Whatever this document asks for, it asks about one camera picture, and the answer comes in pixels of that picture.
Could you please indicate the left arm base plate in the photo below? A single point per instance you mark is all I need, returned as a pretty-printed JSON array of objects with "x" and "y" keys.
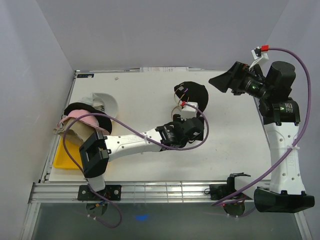
[{"x": 110, "y": 192}]

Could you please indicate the paper sheet at back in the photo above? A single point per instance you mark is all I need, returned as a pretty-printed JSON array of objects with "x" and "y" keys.
[{"x": 164, "y": 69}]

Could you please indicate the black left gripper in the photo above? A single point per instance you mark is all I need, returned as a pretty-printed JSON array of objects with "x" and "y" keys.
[{"x": 177, "y": 120}]

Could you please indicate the white cap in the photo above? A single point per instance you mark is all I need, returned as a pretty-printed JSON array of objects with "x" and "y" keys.
[{"x": 103, "y": 102}]

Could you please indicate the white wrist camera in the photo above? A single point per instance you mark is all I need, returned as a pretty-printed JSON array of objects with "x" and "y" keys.
[
  {"x": 260, "y": 55},
  {"x": 188, "y": 112}
]

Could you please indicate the yellow tray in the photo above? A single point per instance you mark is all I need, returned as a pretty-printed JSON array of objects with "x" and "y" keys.
[{"x": 62, "y": 159}]

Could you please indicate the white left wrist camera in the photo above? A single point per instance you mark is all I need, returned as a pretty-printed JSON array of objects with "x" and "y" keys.
[{"x": 188, "y": 112}]

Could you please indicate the black cap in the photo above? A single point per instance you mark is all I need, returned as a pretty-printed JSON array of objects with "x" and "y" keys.
[
  {"x": 104, "y": 121},
  {"x": 197, "y": 93}
]

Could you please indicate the black logo sticker left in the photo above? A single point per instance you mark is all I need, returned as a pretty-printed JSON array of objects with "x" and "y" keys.
[{"x": 85, "y": 75}]

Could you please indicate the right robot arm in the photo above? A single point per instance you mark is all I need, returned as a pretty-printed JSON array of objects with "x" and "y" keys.
[{"x": 286, "y": 192}]

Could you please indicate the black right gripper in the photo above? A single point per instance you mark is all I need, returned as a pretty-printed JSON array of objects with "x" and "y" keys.
[{"x": 233, "y": 78}]

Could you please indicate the gold wire hat stand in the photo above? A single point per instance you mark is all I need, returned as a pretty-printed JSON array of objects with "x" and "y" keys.
[{"x": 179, "y": 96}]

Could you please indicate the aluminium table frame rail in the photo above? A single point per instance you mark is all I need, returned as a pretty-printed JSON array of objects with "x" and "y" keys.
[{"x": 131, "y": 192}]

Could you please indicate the pink cap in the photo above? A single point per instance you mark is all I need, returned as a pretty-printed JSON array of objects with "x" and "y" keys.
[{"x": 90, "y": 120}]

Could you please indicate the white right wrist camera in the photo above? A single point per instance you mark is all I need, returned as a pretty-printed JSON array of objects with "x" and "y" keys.
[{"x": 260, "y": 55}]

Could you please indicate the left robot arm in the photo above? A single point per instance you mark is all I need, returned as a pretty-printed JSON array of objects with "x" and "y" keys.
[{"x": 99, "y": 149}]

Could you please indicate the beige cap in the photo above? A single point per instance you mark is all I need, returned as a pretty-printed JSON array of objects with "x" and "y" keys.
[{"x": 77, "y": 134}]

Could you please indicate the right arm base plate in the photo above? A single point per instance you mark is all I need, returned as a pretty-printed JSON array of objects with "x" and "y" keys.
[{"x": 219, "y": 191}]

